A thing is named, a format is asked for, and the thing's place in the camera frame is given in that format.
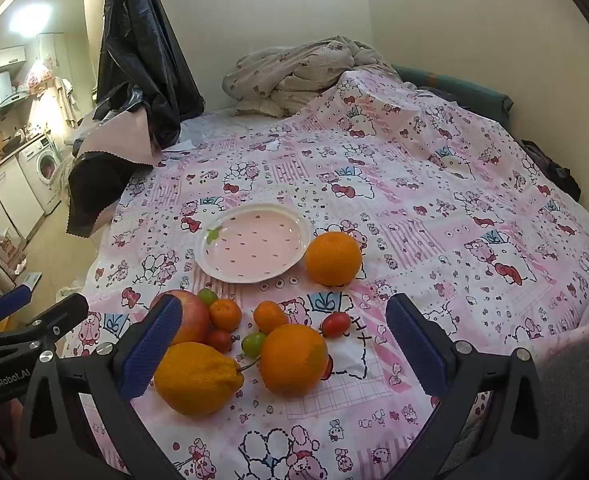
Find round red tomato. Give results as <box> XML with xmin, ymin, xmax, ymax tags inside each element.
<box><xmin>203</xmin><ymin>329</ymin><xmax>233</xmax><ymax>354</ymax></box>

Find pink cloth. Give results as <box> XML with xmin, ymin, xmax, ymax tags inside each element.
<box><xmin>77</xmin><ymin>105</ymin><xmax>162</xmax><ymax>167</ymax></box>

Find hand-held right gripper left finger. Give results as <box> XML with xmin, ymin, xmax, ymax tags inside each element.
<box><xmin>17</xmin><ymin>294</ymin><xmax>185</xmax><ymax>480</ymax></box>

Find white washing machine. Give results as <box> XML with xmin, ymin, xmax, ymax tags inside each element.
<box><xmin>18</xmin><ymin>137</ymin><xmax>65</xmax><ymax>216</ymax></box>

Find large round orange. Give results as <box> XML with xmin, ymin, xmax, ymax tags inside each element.
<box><xmin>306</xmin><ymin>231</ymin><xmax>364</xmax><ymax>287</ymax></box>
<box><xmin>260</xmin><ymin>324</ymin><xmax>329</xmax><ymax>397</ymax></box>

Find dark bag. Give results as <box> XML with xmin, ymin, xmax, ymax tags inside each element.
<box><xmin>522</xmin><ymin>140</ymin><xmax>583</xmax><ymax>201</ymax></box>

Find teal headboard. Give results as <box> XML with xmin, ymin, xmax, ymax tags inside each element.
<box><xmin>392</xmin><ymin>64</ymin><xmax>514</xmax><ymax>126</ymax></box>

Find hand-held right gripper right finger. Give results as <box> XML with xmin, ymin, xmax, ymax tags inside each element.
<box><xmin>385</xmin><ymin>294</ymin><xmax>560</xmax><ymax>480</ymax></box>

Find red apple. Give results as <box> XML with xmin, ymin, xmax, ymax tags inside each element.
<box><xmin>149</xmin><ymin>289</ymin><xmax>211</xmax><ymax>346</ymax></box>

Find white base cabinets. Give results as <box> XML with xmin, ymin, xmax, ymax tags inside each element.
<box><xmin>0</xmin><ymin>160</ymin><xmax>42</xmax><ymax>241</ymax></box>

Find shiny black plastic sheet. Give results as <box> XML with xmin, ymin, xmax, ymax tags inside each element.
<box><xmin>97</xmin><ymin>0</ymin><xmax>206</xmax><ymax>151</ymax></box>

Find black cloth zigzag edge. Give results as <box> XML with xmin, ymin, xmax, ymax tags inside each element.
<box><xmin>66</xmin><ymin>152</ymin><xmax>148</xmax><ymax>237</ymax></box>

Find hanging pink plastic bag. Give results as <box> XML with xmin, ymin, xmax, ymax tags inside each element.
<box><xmin>26</xmin><ymin>60</ymin><xmax>55</xmax><ymax>95</ymax></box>

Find bumpy necked orange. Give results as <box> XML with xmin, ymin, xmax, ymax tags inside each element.
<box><xmin>153</xmin><ymin>341</ymin><xmax>245</xmax><ymax>417</ymax></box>

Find white wall cabinets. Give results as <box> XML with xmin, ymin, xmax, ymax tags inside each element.
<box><xmin>0</xmin><ymin>45</ymin><xmax>28</xmax><ymax>78</ymax></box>

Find crumpled beige quilt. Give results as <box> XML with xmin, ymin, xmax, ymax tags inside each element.
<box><xmin>223</xmin><ymin>36</ymin><xmax>405</xmax><ymax>118</ymax></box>

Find oval red tomato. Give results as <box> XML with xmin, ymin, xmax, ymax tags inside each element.
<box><xmin>321</xmin><ymin>312</ymin><xmax>351</xmax><ymax>338</ymax></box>

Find pink strawberry-print plate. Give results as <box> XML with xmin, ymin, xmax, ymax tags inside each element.
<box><xmin>195</xmin><ymin>203</ymin><xmax>311</xmax><ymax>284</ymax></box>

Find pink cartoon-print blanket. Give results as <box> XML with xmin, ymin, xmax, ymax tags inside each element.
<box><xmin>62</xmin><ymin>67</ymin><xmax>589</xmax><ymax>480</ymax></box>

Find small mandarin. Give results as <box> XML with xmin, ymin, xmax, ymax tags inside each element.
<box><xmin>253</xmin><ymin>300</ymin><xmax>289</xmax><ymax>334</ymax></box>
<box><xmin>209</xmin><ymin>299</ymin><xmax>242</xmax><ymax>332</ymax></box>

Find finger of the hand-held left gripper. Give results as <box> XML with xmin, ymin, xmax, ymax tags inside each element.
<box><xmin>0</xmin><ymin>285</ymin><xmax>32</xmax><ymax>333</ymax></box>
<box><xmin>0</xmin><ymin>292</ymin><xmax>90</xmax><ymax>356</ymax></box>

